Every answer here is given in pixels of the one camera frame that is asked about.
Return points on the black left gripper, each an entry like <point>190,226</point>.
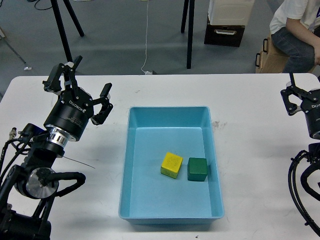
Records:
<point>72,111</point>

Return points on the black storage box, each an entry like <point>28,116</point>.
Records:
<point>224,35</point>

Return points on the black right stand legs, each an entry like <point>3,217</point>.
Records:
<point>188,17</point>

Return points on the black left tripod legs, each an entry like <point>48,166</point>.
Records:
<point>61,28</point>

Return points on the white appliance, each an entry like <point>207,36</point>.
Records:
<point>230,12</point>

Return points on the yellow block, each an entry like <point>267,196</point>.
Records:
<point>171,165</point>

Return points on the blue plastic bin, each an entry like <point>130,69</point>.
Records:
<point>149,197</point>

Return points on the seated person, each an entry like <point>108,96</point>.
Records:
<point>295,30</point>

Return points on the green block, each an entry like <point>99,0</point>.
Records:
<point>197,169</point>

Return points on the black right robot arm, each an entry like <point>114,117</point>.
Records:
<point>312,156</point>

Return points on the wooden crate seat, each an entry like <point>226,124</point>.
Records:
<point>270,60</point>

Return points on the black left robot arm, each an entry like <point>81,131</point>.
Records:
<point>35,178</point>

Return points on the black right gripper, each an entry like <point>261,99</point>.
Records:
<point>296,100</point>

